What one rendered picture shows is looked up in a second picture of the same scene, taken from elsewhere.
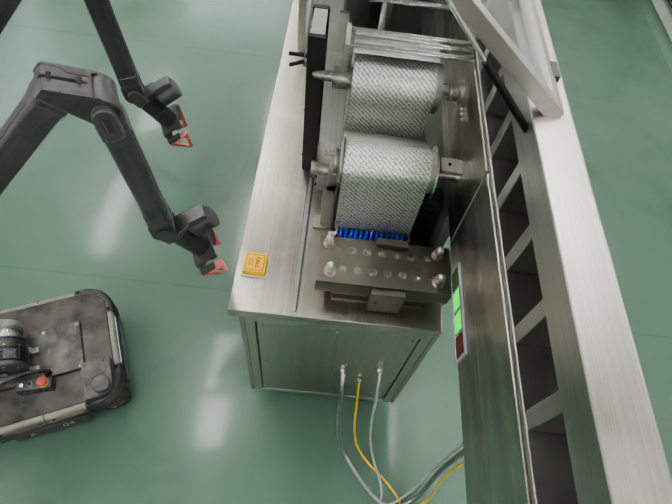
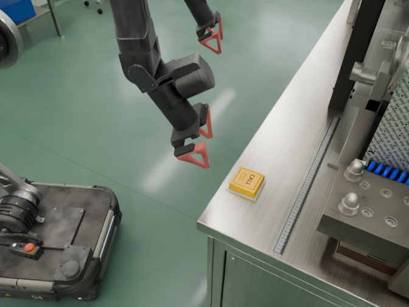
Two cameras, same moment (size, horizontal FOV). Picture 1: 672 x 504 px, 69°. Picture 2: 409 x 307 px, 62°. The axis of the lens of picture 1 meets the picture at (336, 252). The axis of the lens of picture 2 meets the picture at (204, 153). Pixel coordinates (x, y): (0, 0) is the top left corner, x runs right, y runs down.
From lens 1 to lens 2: 0.71 m
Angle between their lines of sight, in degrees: 24
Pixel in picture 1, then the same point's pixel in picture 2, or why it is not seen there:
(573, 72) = not seen: outside the picture
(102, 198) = (149, 130)
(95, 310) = (101, 204)
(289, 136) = (321, 79)
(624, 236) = not seen: outside the picture
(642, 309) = not seen: outside the picture
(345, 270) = (370, 215)
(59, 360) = (53, 236)
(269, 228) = (275, 151)
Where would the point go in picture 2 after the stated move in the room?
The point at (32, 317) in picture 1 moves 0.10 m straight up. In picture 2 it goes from (55, 194) to (48, 181)
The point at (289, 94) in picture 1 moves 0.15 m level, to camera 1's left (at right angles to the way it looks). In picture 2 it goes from (329, 49) to (295, 40)
